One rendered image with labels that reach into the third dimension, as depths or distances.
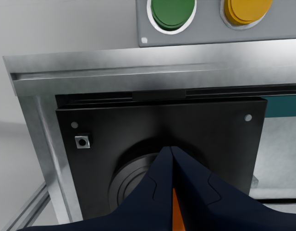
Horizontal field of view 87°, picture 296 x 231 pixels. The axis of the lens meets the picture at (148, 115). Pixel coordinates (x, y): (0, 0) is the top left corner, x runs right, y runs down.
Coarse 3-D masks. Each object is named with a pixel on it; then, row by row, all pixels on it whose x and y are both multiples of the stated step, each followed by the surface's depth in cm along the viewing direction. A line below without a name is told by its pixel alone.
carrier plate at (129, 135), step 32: (256, 96) 19; (64, 128) 19; (96, 128) 19; (128, 128) 18; (160, 128) 18; (192, 128) 18; (224, 128) 18; (256, 128) 18; (96, 160) 20; (224, 160) 20; (96, 192) 22
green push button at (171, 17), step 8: (152, 0) 14; (160, 0) 14; (168, 0) 14; (176, 0) 14; (184, 0) 14; (192, 0) 14; (152, 8) 14; (160, 8) 14; (168, 8) 14; (176, 8) 14; (184, 8) 14; (192, 8) 14; (160, 16) 14; (168, 16) 14; (176, 16) 14; (184, 16) 14; (160, 24) 15; (168, 24) 15; (176, 24) 15
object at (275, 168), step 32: (96, 96) 25; (128, 96) 23; (192, 96) 21; (224, 96) 20; (288, 96) 19; (288, 128) 24; (256, 160) 26; (288, 160) 26; (256, 192) 28; (288, 192) 28
